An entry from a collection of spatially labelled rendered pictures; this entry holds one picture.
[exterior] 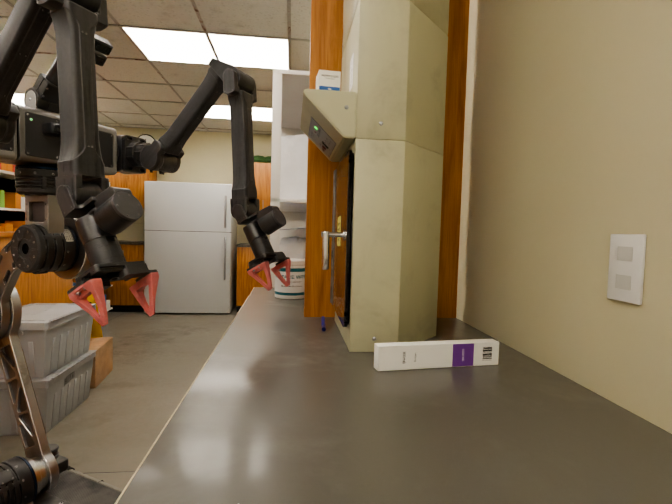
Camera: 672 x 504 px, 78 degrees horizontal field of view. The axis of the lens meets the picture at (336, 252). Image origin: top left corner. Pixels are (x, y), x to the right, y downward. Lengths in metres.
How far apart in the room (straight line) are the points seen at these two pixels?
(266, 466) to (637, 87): 0.81
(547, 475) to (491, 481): 0.07
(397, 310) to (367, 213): 0.23
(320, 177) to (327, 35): 0.42
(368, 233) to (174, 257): 5.20
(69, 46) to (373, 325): 0.80
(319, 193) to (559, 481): 0.96
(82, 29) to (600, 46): 0.96
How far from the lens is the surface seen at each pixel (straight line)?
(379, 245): 0.92
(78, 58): 0.95
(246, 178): 1.25
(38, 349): 2.90
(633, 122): 0.88
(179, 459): 0.56
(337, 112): 0.94
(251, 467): 0.53
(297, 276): 1.59
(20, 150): 1.42
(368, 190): 0.92
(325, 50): 1.38
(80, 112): 0.92
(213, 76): 1.38
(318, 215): 1.27
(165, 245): 6.02
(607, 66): 0.96
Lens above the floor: 1.21
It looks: 3 degrees down
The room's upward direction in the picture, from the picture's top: 2 degrees clockwise
